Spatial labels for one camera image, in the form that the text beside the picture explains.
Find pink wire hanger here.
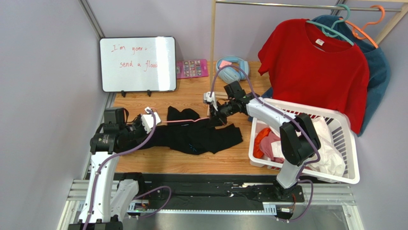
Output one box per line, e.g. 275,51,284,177
145,106,209,125

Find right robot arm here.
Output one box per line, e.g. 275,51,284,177
203,81,321,200

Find orange plastic hanger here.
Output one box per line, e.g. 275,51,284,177
342,4,386,49

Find white laundry basket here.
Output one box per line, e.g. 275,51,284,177
249,98,360,184

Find black t shirt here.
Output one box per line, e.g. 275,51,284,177
142,107,243,155

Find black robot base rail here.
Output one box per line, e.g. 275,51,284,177
103,172,306,221

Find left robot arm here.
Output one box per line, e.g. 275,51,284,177
68,107,161,230

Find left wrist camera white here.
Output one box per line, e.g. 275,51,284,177
141,107,162,134

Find metal hanging rod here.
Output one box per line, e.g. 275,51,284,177
215,0,402,12

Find orange garment in basket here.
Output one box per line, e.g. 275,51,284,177
253,128,273,159

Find teal plastic hanger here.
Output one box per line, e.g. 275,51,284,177
307,4,354,46

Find whiteboard with red writing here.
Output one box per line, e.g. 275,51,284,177
99,36,177,92

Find light blue headphones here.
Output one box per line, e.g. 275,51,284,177
216,56,250,84

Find dark teal t shirt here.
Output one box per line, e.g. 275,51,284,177
267,31,391,136

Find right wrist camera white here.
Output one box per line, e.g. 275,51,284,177
203,92,218,112

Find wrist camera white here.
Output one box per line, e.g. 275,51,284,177
203,92,218,112
141,107,162,134

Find wooden clothes rack frame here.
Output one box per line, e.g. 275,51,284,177
204,0,408,117

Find pink sticker card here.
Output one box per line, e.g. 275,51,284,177
176,59,209,79

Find red t shirt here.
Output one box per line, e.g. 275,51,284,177
258,19,370,133

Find pink garment in basket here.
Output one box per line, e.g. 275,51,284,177
259,129,285,163

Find white crumpled garment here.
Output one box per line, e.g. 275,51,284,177
262,116,346,176

